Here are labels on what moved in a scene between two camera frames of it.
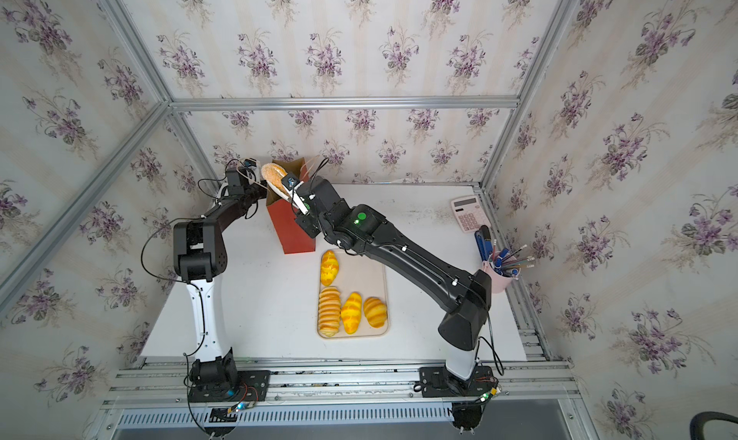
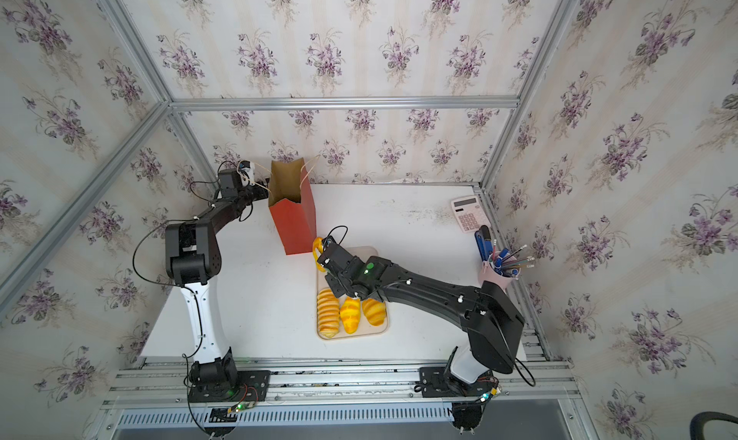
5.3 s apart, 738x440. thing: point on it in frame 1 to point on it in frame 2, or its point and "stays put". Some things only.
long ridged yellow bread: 330,311 stays put
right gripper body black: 314,228 to 340,288
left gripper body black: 254,193 stays put
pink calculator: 470,213 stays put
